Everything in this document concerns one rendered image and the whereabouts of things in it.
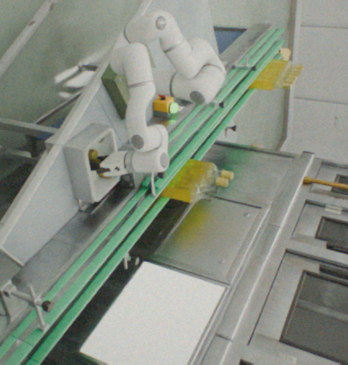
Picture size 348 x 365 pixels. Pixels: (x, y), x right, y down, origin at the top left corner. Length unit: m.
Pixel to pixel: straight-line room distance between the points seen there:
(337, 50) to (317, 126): 1.35
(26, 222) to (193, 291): 0.59
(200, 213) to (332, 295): 0.58
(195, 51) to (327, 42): 6.11
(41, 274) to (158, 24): 0.85
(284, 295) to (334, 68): 6.32
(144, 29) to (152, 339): 0.95
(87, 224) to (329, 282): 0.86
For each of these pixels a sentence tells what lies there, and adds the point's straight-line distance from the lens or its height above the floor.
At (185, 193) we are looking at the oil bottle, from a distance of 1.78.
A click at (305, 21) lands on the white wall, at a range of 7.62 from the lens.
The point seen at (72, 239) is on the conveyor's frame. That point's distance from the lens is 1.59.
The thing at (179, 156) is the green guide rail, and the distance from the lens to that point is 1.92.
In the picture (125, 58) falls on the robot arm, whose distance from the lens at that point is 1.45.
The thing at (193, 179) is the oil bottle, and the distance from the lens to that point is 1.83.
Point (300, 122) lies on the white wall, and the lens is 8.25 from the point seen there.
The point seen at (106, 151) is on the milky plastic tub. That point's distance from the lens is 1.68.
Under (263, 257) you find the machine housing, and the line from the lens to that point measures 1.73.
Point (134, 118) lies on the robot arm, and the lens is 1.40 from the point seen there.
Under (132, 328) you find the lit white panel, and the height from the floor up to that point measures 1.10.
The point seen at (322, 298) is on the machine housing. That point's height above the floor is 1.60.
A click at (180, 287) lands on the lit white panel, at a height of 1.17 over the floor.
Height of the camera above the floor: 1.70
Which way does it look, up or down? 25 degrees down
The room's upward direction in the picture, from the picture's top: 102 degrees clockwise
